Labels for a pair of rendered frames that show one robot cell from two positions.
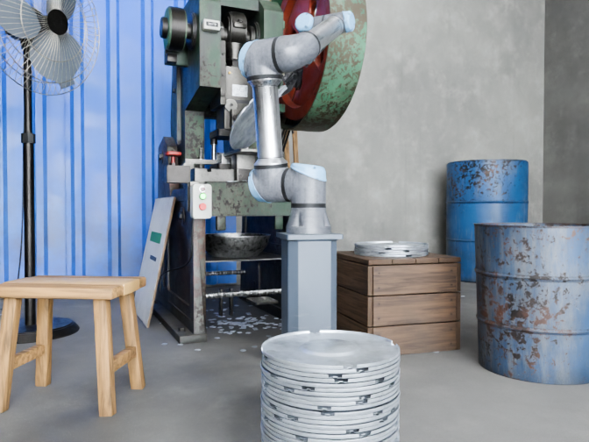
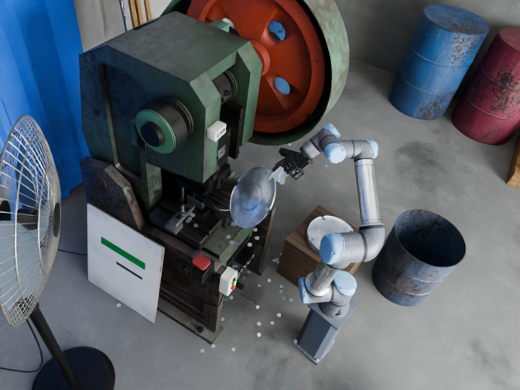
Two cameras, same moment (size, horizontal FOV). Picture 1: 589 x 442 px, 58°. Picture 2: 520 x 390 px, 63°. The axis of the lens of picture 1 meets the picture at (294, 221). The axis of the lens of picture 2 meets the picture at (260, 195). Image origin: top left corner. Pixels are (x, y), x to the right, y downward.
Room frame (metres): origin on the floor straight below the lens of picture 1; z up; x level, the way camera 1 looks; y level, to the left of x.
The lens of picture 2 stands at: (1.28, 1.05, 2.30)
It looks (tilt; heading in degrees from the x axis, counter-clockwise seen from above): 47 degrees down; 316
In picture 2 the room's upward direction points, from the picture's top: 11 degrees clockwise
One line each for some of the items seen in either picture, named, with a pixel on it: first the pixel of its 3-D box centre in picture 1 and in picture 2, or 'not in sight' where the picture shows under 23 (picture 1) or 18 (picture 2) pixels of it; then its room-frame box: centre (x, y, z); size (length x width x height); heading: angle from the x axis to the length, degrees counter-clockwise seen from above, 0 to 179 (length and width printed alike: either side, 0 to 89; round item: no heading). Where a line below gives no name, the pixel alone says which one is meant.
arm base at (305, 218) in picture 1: (308, 217); (335, 299); (1.77, -0.05, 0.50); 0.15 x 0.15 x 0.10
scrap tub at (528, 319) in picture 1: (538, 295); (413, 259); (1.78, -0.82, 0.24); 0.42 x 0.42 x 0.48
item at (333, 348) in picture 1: (329, 347); not in sight; (1.12, -0.08, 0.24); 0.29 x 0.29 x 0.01
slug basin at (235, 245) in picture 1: (234, 245); not in sight; (2.50, 0.28, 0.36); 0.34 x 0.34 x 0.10
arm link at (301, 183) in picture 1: (306, 182); (340, 287); (1.77, -0.04, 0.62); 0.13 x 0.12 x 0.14; 63
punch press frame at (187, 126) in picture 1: (225, 148); (179, 169); (2.63, 0.34, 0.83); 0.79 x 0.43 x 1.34; 24
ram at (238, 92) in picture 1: (237, 98); (212, 153); (2.46, 0.26, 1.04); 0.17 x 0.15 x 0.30; 24
